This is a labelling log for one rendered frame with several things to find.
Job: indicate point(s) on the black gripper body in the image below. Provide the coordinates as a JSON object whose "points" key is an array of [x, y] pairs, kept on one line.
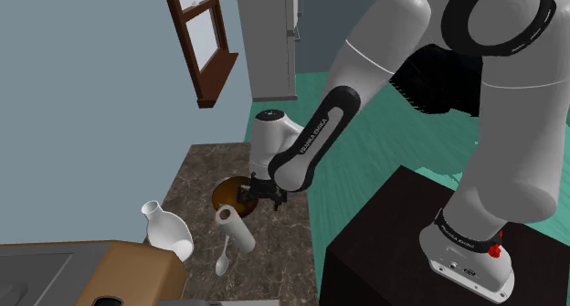
{"points": [[263, 190]]}

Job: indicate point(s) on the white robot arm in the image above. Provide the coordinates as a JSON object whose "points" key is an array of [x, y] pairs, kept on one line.
{"points": [[512, 131]]}

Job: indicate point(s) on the brown bowl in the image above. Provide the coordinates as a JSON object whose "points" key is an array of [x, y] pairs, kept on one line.
{"points": [[226, 193]]}

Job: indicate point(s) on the white paper towel roll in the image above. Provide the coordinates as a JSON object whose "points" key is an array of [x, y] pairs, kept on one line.
{"points": [[236, 229]]}

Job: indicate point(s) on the silver spoon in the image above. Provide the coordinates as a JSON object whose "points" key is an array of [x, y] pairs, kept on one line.
{"points": [[221, 263]]}

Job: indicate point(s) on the white vase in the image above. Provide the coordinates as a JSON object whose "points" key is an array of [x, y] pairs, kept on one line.
{"points": [[167, 230]]}

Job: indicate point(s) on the dark robot stand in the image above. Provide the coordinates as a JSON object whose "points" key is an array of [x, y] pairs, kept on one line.
{"points": [[383, 251]]}

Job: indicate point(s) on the grey refrigerator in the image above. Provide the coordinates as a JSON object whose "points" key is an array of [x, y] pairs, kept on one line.
{"points": [[269, 42]]}

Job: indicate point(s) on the brown framed window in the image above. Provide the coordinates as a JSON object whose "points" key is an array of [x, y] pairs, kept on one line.
{"points": [[202, 38]]}

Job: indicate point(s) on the brown and grey appliance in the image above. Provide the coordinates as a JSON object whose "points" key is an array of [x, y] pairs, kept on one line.
{"points": [[89, 274]]}

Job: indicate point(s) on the black furniture piece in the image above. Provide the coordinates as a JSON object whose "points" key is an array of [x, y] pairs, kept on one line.
{"points": [[438, 82]]}

